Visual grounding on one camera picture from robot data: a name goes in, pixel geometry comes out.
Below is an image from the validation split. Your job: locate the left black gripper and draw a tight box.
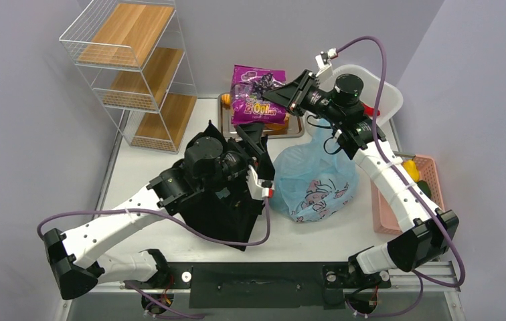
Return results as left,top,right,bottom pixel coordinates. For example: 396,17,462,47
199,122,265,191

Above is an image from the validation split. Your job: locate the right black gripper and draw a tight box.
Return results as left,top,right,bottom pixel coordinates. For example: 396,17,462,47
263,71,344,125

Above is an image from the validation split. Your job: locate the black fabric tote bag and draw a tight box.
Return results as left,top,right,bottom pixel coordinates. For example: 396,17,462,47
176,122,274,251

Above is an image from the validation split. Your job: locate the purple snack packet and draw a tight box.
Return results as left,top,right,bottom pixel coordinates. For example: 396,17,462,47
230,65,286,126

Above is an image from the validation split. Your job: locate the blue printed plastic bag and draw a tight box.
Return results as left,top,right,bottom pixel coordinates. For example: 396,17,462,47
270,119,359,223

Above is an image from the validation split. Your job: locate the yellow pear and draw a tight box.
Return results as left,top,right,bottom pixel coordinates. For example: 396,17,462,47
402,159,420,183

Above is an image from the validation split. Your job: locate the red chili pepper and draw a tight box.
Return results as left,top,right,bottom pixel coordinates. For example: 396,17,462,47
362,103,374,117

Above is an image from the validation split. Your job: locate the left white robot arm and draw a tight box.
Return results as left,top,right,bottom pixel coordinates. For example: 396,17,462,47
37,132,274,300

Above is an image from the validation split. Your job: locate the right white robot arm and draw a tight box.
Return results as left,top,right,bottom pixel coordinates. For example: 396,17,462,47
262,70,459,287

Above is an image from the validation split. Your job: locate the steel tray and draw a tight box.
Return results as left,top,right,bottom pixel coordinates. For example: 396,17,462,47
216,94,305,139

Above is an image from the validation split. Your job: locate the row of orange crackers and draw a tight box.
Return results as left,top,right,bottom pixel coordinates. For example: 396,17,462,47
220,93,232,109

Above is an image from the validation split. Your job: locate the white plastic basin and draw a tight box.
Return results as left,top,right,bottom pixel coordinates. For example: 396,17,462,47
302,64,404,134

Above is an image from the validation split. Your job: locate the pink plastic basket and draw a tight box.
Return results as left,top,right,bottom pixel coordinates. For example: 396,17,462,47
371,154,446,235

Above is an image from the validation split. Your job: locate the dark green avocado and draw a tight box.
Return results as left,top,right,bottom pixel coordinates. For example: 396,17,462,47
416,180,432,199

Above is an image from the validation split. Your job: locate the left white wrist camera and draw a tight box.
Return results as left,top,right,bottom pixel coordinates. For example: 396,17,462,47
246,165,274,201

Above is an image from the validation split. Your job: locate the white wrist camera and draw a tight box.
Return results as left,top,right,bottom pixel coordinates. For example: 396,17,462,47
315,47,338,83
246,165,274,201

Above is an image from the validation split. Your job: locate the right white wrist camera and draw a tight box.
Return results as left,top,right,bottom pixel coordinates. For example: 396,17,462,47
315,47,338,83

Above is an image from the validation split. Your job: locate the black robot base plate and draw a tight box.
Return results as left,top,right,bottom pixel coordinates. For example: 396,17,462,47
125,261,392,311

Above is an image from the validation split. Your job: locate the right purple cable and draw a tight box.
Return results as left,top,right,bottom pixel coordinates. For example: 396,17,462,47
335,35,467,318

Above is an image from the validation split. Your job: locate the purple cable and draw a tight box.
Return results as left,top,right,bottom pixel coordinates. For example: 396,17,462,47
36,197,272,320
335,35,467,318

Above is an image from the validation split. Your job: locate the white wire wooden shelf rack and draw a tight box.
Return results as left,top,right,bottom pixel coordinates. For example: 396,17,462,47
59,1,197,153

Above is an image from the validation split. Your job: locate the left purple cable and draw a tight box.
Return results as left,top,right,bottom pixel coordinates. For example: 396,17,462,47
36,197,272,320

